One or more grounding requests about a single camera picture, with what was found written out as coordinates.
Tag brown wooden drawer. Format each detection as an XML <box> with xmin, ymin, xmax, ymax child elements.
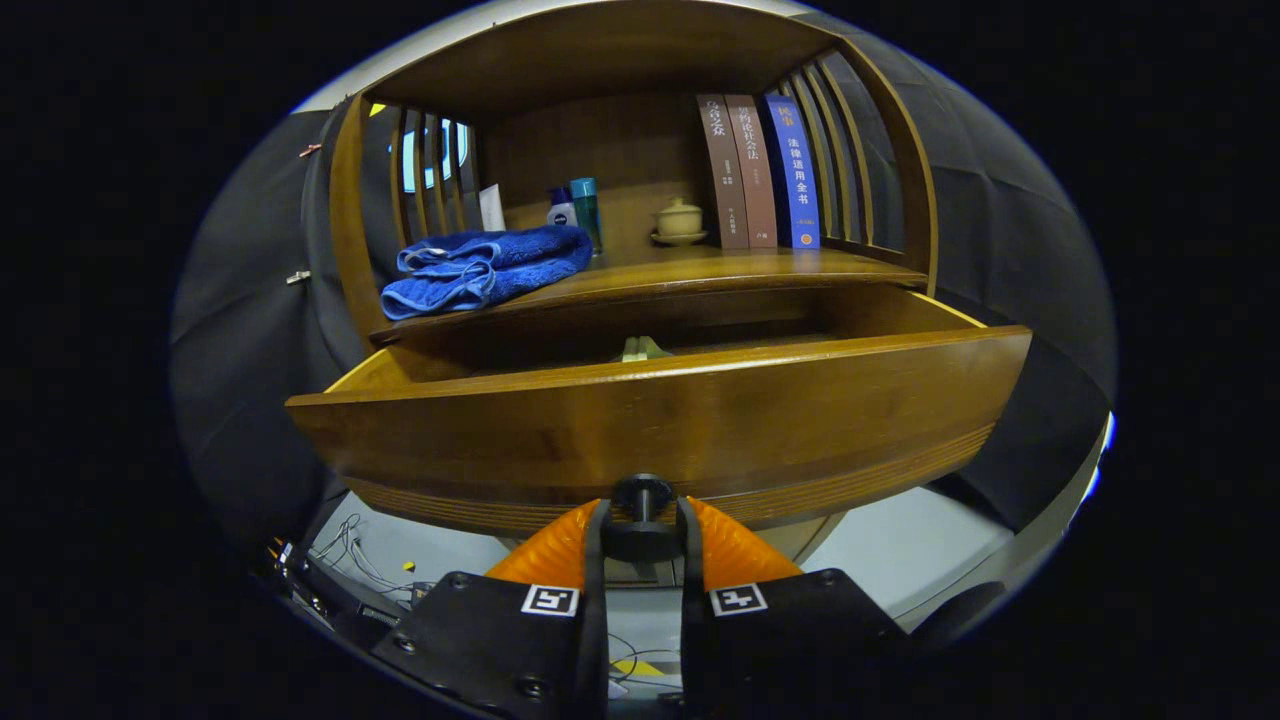
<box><xmin>285</xmin><ymin>287</ymin><xmax>1033</xmax><ymax>563</ymax></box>

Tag wooden countertop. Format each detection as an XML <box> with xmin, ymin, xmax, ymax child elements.
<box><xmin>368</xmin><ymin>240</ymin><xmax>931</xmax><ymax>346</ymax></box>

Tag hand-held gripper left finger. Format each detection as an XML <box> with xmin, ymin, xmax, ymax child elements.
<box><xmin>370</xmin><ymin>497</ymin><xmax>611</xmax><ymax>720</ymax></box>

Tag brown wooden cabinet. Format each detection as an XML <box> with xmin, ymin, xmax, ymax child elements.
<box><xmin>328</xmin><ymin>0</ymin><xmax>941</xmax><ymax>591</ymax></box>

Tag teal clear bottle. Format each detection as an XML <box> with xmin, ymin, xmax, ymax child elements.
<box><xmin>570</xmin><ymin>178</ymin><xmax>604</xmax><ymax>256</ymax></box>

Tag blue book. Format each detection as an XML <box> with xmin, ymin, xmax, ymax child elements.
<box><xmin>760</xmin><ymin>94</ymin><xmax>823</xmax><ymax>250</ymax></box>

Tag folded blue towel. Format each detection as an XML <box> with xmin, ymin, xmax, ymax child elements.
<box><xmin>380</xmin><ymin>225</ymin><xmax>594</xmax><ymax>321</ymax></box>

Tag beige lidded teacup with saucer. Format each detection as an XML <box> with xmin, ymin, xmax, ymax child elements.
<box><xmin>651</xmin><ymin>198</ymin><xmax>709</xmax><ymax>247</ymax></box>

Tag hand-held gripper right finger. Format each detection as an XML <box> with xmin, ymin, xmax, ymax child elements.
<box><xmin>678</xmin><ymin>495</ymin><xmax>911</xmax><ymax>720</ymax></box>

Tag reddish brown book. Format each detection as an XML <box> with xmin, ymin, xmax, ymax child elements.
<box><xmin>724</xmin><ymin>94</ymin><xmax>780</xmax><ymax>249</ymax></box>

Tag dark brown book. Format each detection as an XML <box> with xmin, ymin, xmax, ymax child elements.
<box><xmin>697</xmin><ymin>94</ymin><xmax>751</xmax><ymax>250</ymax></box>

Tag black floor device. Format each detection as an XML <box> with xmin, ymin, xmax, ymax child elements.
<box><xmin>268</xmin><ymin>540</ymin><xmax>403</xmax><ymax>643</ymax></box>

